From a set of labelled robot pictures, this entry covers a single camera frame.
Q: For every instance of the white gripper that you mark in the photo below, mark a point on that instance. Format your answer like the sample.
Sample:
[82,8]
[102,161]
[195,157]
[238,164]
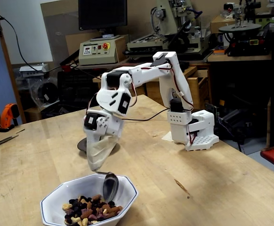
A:
[112,126]

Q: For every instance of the bent metal spoon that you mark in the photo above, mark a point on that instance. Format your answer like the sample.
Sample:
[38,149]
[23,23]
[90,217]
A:
[110,188]

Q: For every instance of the mixed nuts and raisins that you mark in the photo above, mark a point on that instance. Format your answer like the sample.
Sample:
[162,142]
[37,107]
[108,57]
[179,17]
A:
[92,213]

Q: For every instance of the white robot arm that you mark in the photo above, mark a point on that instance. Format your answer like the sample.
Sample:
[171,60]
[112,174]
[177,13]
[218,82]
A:
[179,80]

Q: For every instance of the dark brown plate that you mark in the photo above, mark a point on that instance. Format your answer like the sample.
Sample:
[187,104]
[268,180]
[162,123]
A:
[81,146]

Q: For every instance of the white octagonal bowl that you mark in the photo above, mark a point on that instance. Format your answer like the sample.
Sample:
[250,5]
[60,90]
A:
[68,190]

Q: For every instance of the beige masking tape wrap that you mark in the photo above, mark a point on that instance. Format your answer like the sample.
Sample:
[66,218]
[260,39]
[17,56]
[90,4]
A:
[99,153]

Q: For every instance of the black storage crate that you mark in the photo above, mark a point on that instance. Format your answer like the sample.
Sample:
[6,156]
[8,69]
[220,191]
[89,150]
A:
[75,91]

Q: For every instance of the wooden workbench desk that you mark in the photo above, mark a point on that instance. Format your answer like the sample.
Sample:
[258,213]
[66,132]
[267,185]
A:
[152,93]

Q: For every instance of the beige tape paper patch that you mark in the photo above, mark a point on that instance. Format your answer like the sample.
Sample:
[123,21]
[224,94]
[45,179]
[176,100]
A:
[168,138]

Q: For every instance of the clear plastic bag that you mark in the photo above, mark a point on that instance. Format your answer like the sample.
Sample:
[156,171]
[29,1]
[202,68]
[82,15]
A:
[47,90]

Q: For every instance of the small red clamp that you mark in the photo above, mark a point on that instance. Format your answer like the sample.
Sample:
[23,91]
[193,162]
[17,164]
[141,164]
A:
[67,68]

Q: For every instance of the beige machine control box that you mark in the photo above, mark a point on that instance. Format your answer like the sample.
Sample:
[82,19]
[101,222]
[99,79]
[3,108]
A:
[97,56]

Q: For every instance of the small white box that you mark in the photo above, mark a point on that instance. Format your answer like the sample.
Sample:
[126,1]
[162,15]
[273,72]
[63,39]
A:
[31,69]

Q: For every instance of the orange black hand tool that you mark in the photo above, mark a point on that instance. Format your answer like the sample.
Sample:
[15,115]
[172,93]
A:
[8,113]

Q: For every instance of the robot controller circuit board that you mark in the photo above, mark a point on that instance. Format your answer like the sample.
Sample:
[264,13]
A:
[211,108]

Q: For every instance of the black computer monitor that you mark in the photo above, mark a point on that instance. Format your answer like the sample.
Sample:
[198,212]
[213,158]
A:
[101,14]

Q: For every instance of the large brown cardboard sheet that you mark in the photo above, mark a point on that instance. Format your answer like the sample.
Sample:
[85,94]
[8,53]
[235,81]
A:
[61,23]

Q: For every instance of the white panel board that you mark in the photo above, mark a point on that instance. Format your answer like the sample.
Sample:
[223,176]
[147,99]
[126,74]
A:
[28,28]

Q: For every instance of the beige CNC milling machine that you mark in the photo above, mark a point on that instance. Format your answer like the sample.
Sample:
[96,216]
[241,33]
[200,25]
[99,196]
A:
[170,14]

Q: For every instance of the wooden side bench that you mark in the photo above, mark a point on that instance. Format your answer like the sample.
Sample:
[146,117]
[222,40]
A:
[240,58]

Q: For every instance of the brown cardboard box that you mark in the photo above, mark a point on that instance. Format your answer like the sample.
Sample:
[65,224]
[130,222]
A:
[218,24]

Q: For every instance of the black scroll saw machine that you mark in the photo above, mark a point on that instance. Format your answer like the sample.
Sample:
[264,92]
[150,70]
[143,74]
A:
[245,44]

